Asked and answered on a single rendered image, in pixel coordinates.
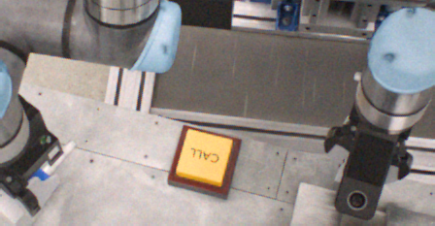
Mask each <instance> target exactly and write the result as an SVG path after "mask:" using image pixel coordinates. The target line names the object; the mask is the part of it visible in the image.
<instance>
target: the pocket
mask: <svg viewBox="0 0 435 226"><path fill-rule="evenodd" d="M387 207H388V205H387ZM387 207H386V208H383V207H380V206H377V208H376V210H375V215H374V217H373V218H372V219H371V220H361V219H357V218H355V217H352V216H350V215H347V214H342V218H341V225H340V226H386V224H387V221H388V216H389V212H390V210H388V209H387Z"/></svg>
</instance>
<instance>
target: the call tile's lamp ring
mask: <svg viewBox="0 0 435 226"><path fill-rule="evenodd" d="M188 129H191V130H195V131H198V132H202V133H205V134H212V135H215V136H219V137H222V138H225V139H228V140H232V141H233V143H235V145H234V148H233V151H232V155H231V161H230V164H229V167H228V170H227V174H226V176H225V183H224V186H223V188H222V189H221V188H219V187H215V186H212V185H206V184H203V183H200V182H197V181H193V180H190V179H183V178H178V177H174V173H175V172H176V168H177V166H178V162H179V160H180V154H181V151H182V148H183V145H184V140H185V134H186V132H187V130H188ZM240 144H241V140H240V139H237V138H233V137H230V136H226V135H223V134H217V133H214V132H210V131H207V130H203V129H200V128H193V127H190V126H186V125H184V127H183V130H182V133H181V135H180V140H179V144H178V146H177V150H176V152H175V155H174V161H173V164H172V167H171V170H170V173H169V178H168V179H169V180H172V181H174V182H178V183H181V184H185V185H191V186H194V187H197V188H201V189H204V190H207V191H214V192H217V193H219V194H223V195H225V196H226V194H227V191H228V187H229V184H230V181H231V175H232V173H233V169H234V166H235V162H236V160H237V153H238V150H239V147H240Z"/></svg>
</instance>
